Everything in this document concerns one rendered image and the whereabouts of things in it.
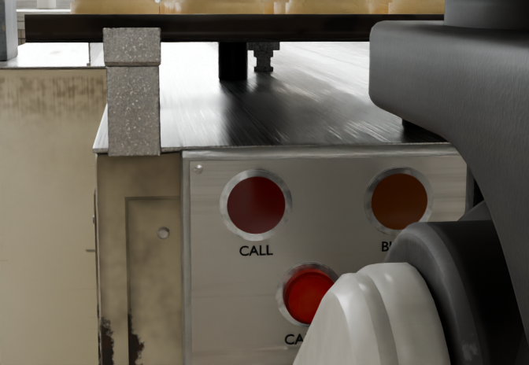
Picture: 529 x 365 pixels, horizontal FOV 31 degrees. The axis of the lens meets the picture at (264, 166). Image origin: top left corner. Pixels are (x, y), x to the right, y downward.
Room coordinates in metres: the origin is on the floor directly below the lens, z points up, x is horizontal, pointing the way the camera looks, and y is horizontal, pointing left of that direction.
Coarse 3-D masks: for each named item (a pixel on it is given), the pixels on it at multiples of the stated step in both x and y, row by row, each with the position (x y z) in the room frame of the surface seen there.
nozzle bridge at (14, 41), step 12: (0, 0) 1.30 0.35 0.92; (12, 0) 1.37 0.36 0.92; (0, 12) 1.30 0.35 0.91; (12, 12) 1.37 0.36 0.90; (0, 24) 1.30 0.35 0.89; (12, 24) 1.36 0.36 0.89; (0, 36) 1.30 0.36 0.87; (12, 36) 1.36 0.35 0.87; (0, 48) 1.30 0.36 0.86; (12, 48) 1.35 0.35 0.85; (0, 60) 1.30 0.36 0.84
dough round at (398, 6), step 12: (396, 0) 0.57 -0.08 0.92; (408, 0) 0.56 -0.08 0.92; (420, 0) 0.55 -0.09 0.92; (432, 0) 0.55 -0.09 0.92; (444, 0) 0.55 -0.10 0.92; (396, 12) 0.56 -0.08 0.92; (408, 12) 0.55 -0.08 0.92; (420, 12) 0.55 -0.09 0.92; (432, 12) 0.55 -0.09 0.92; (444, 12) 0.55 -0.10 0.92
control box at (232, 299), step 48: (432, 144) 0.56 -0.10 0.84; (192, 192) 0.51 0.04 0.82; (288, 192) 0.51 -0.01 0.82; (336, 192) 0.52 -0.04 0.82; (432, 192) 0.52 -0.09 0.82; (192, 240) 0.51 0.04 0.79; (240, 240) 0.51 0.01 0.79; (288, 240) 0.52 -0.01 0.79; (336, 240) 0.52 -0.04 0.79; (384, 240) 0.52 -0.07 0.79; (192, 288) 0.51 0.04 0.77; (240, 288) 0.51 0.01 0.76; (192, 336) 0.51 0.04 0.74; (240, 336) 0.51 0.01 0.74; (288, 336) 0.52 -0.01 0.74
